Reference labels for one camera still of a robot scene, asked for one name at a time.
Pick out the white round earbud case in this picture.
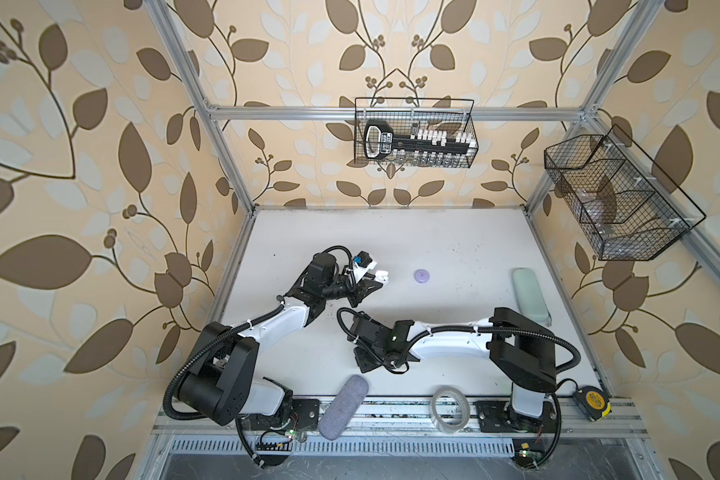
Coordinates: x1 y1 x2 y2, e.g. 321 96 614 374
375 270 389 284

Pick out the purple earbud charging case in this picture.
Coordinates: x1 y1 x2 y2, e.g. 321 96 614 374
414 269 430 284

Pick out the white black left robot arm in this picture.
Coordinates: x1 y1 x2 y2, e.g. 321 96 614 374
162 245 389 426

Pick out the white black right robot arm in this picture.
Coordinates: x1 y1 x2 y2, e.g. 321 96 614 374
336 307 581 419

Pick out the grey fabric glasses case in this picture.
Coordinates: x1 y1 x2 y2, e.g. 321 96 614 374
318 375 369 441

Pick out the green glasses case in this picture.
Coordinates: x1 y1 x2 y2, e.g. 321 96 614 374
511 268 552 327

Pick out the clear tape roll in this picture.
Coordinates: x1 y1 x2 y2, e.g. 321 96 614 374
429 386 470 435

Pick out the black tool with white sockets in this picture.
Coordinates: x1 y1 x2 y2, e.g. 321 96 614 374
361 120 479 160

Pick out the yellow black tape measure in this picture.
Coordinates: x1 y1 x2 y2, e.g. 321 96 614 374
573 385 611 422

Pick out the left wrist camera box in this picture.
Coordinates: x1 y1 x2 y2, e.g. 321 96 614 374
353 251 377 270

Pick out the black wire basket back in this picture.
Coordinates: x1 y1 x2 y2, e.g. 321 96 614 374
353 96 479 169

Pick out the black wire basket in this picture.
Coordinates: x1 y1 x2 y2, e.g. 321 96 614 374
353 96 479 169
544 125 707 262

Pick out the black wire basket right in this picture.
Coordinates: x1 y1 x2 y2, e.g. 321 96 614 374
544 125 707 262

